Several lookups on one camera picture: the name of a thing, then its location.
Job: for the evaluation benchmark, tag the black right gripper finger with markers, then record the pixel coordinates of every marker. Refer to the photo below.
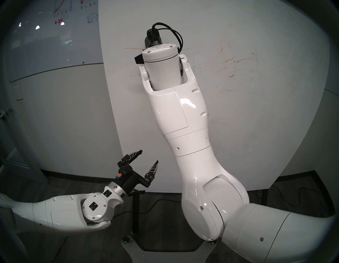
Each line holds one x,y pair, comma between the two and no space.
139,58

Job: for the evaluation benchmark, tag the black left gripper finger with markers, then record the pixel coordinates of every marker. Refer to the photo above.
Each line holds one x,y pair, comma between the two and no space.
129,157
151,175

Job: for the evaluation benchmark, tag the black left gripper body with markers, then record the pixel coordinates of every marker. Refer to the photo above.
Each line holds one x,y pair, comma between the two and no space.
132,181

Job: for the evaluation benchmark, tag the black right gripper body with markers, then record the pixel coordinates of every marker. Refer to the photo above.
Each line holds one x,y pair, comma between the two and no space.
156,42

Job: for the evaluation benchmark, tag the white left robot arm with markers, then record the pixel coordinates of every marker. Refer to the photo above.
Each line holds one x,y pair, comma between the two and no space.
58,212

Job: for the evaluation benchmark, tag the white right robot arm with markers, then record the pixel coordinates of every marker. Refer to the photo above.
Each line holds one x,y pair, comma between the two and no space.
190,132

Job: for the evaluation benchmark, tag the large white whiteboard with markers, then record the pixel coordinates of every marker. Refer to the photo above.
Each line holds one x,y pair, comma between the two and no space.
251,119

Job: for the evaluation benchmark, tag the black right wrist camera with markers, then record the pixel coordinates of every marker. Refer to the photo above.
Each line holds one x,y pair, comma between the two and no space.
153,35

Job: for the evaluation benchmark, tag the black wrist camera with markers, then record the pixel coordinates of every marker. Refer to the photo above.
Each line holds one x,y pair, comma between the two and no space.
125,169
153,35

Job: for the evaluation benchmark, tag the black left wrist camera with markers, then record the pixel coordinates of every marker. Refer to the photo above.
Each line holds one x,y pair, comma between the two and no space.
125,169

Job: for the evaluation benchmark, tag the black whiteboard stand post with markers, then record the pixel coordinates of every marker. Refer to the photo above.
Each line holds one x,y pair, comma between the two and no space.
264,197
136,214

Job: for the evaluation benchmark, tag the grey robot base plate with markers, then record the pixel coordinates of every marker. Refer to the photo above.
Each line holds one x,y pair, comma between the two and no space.
164,257

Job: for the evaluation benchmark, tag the glass wall board with writing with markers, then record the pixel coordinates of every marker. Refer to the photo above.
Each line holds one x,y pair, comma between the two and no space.
53,45

